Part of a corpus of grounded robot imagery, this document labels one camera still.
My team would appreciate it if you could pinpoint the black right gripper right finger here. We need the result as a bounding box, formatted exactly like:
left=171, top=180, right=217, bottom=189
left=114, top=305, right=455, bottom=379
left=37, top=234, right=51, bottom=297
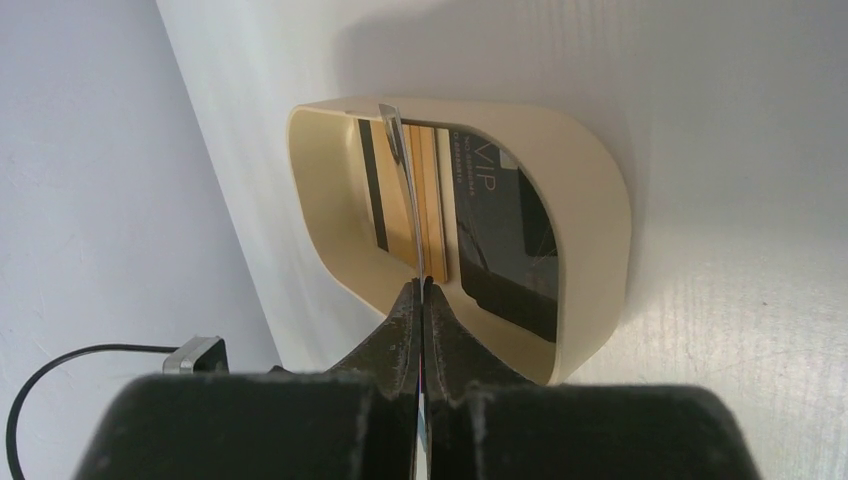
left=421, top=281, right=760, bottom=479

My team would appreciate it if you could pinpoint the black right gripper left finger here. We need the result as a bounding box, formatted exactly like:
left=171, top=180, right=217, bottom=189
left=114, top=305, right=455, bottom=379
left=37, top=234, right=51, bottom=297
left=76, top=279, right=423, bottom=479

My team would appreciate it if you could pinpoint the black VIP card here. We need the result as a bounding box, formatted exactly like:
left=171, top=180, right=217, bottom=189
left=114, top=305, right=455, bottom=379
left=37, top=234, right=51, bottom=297
left=449, top=130, right=559, bottom=342

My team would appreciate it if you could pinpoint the gold card with black stripe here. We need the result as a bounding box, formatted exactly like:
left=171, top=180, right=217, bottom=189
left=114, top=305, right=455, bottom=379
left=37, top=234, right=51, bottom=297
left=357, top=119, right=449, bottom=282

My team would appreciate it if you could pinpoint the beige oval plastic tray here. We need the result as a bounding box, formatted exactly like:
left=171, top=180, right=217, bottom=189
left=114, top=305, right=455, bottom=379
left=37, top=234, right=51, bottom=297
left=286, top=97, right=631, bottom=384

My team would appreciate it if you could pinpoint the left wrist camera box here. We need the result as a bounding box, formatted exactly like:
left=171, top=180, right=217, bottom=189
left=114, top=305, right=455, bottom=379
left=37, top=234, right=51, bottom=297
left=162, top=336, right=229, bottom=375

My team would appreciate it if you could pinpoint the black left camera cable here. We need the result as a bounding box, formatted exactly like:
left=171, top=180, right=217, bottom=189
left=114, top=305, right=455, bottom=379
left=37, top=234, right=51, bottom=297
left=5, top=343, right=181, bottom=480

